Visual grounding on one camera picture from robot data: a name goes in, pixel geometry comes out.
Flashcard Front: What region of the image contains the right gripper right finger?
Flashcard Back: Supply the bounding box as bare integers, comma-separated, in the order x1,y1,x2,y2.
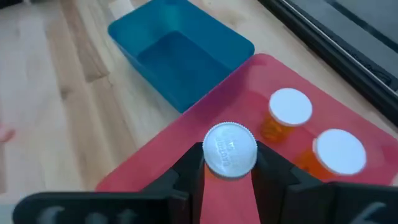
251,141,398,224

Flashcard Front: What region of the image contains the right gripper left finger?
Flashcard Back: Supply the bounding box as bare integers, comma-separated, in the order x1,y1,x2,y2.
12,141,206,224

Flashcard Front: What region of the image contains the large orange pill bottle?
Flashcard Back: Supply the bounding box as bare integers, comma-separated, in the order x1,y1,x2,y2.
294,128,368,183
259,87,313,144

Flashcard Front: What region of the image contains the small orange pill bottle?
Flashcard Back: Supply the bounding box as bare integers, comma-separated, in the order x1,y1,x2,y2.
201,121,258,181

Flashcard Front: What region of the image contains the pink plastic bin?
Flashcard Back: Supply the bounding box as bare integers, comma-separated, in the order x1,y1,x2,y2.
95,52,398,224

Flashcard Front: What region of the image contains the blue plastic bin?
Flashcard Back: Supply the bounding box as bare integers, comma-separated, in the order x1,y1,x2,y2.
107,0,256,114

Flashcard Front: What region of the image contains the black metal table frame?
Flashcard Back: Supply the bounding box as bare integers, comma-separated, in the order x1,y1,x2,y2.
257,0,398,127

